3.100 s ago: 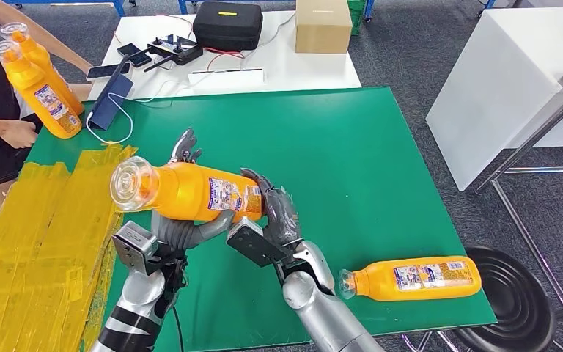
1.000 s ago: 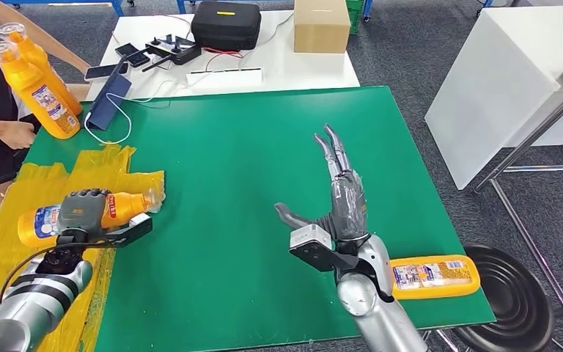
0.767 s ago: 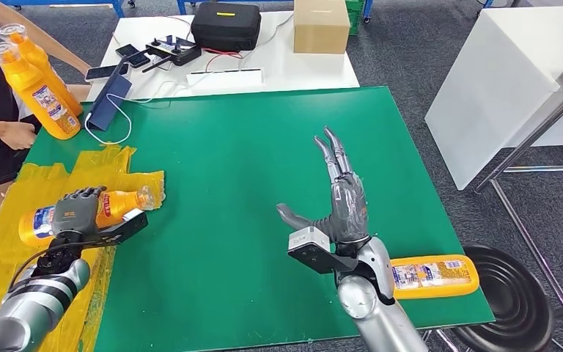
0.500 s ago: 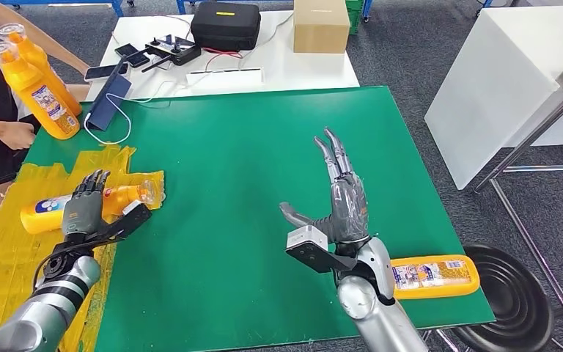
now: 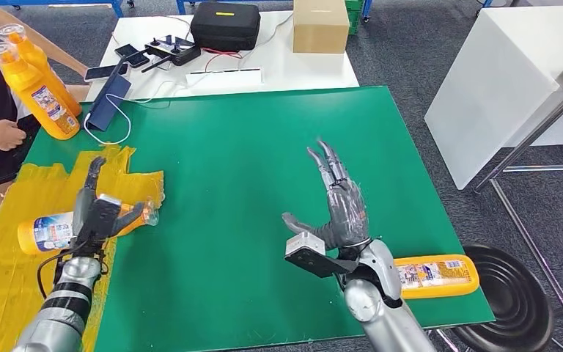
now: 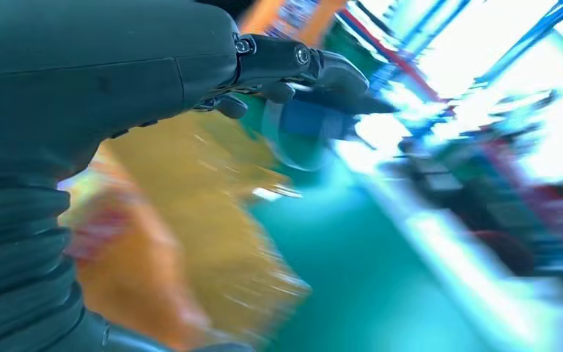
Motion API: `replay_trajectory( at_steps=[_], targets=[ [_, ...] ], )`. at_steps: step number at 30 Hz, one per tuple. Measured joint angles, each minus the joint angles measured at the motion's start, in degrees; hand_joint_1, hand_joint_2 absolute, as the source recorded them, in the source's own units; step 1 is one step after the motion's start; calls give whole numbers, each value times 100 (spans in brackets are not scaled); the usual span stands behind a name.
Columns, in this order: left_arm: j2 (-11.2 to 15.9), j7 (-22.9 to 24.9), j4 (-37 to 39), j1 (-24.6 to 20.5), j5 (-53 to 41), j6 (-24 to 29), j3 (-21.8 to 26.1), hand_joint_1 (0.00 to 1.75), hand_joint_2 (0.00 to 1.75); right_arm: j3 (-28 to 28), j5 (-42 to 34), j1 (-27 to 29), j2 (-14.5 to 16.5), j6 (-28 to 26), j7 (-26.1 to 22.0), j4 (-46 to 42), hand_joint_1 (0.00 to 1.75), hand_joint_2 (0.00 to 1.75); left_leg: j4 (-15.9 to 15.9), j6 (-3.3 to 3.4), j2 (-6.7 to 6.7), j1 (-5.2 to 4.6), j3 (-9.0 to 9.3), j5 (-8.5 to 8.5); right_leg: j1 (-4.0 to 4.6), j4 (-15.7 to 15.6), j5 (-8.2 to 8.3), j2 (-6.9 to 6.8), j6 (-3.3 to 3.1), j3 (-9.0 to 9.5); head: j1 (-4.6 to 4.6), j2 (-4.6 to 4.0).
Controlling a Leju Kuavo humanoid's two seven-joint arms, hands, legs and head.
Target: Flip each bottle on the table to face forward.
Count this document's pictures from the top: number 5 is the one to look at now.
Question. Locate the black remote controller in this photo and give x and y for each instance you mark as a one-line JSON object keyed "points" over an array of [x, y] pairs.
{"points": [[178, 52]]}

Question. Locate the blue metal rack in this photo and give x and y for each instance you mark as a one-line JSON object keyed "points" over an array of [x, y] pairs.
{"points": [[180, 5]]}

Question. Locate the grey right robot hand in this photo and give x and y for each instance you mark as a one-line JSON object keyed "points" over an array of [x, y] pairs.
{"points": [[347, 218]]}

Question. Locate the smartphone with pale screen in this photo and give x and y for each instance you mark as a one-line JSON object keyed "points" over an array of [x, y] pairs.
{"points": [[102, 72]]}

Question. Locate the yellow tape sheet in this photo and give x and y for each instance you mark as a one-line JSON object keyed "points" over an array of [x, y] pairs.
{"points": [[4, 291]]}

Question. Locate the green plastic crate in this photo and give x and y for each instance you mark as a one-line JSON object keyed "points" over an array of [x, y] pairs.
{"points": [[353, 16]]}

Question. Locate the black smartphone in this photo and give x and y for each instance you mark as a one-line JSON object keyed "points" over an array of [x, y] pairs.
{"points": [[126, 49], [138, 59]]}

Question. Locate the person's left forearm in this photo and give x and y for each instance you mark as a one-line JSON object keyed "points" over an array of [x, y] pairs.
{"points": [[53, 46]]}

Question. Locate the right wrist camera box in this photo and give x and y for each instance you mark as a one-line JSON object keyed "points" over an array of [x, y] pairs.
{"points": [[310, 255]]}

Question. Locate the orange bottle with blue logo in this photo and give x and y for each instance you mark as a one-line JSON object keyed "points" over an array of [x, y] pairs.
{"points": [[43, 63]]}

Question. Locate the black round stool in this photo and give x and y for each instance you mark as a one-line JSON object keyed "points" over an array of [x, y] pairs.
{"points": [[505, 299]]}

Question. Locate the cardboard box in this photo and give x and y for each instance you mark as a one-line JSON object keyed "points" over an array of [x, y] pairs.
{"points": [[321, 25]]}

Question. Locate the black carrying case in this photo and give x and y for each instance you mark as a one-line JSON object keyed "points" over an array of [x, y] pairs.
{"points": [[225, 25]]}

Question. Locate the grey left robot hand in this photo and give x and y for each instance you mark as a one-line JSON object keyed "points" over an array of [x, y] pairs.
{"points": [[85, 204]]}

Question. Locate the person's left hand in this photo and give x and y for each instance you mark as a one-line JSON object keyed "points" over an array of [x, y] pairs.
{"points": [[82, 69]]}

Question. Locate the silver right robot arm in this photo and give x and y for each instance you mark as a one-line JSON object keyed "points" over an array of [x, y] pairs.
{"points": [[383, 301]]}

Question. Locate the large white table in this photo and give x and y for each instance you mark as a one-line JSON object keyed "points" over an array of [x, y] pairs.
{"points": [[495, 85]]}

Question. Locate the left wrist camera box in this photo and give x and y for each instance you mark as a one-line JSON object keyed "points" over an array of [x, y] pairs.
{"points": [[98, 221]]}

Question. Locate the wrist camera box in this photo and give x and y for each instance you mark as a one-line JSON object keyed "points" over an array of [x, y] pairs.
{"points": [[310, 255], [98, 221]]}

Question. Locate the green table board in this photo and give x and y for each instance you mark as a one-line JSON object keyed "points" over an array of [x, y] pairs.
{"points": [[262, 146]]}

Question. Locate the orange bottle with label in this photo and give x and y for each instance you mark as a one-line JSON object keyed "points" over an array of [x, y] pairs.
{"points": [[437, 277], [43, 97], [43, 233]]}

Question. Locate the white power strip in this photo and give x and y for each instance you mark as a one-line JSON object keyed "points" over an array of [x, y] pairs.
{"points": [[223, 78]]}

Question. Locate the blue tablet cover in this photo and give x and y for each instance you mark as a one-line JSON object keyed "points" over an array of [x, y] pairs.
{"points": [[109, 101]]}

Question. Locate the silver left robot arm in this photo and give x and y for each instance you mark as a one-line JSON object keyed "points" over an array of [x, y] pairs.
{"points": [[65, 301]]}

